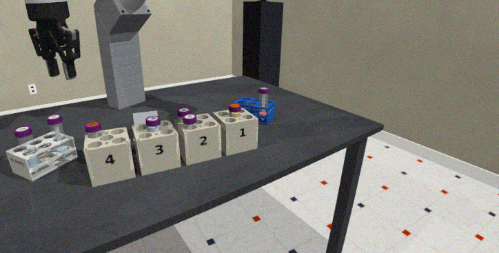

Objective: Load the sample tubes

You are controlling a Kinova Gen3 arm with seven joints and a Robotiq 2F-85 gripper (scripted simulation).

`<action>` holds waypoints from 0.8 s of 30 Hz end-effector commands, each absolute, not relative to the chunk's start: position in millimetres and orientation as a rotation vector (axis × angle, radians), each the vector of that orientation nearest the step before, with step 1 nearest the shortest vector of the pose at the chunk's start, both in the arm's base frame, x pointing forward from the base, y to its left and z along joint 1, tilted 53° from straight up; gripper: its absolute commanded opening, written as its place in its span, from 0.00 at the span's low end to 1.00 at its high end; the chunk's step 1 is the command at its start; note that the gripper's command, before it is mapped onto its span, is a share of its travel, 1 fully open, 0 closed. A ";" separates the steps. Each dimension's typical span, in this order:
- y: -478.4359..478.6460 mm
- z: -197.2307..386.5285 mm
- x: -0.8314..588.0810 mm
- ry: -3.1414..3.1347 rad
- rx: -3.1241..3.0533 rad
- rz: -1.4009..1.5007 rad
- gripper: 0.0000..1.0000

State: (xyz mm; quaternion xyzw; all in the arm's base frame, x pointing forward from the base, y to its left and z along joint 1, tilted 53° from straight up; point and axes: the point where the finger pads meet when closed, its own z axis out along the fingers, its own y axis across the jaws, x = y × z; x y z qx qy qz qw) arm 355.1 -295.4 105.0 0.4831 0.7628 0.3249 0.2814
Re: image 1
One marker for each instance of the white tube rack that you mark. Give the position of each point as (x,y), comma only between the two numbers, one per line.
(49,161)

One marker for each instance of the cream tube adapter block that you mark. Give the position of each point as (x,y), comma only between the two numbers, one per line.
(238,134)
(201,144)
(109,161)
(156,151)

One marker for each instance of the conical tube with yellow liquid and purple cap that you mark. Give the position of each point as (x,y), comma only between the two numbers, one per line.
(235,110)

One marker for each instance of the blue tube rack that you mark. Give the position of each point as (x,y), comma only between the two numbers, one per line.
(270,109)

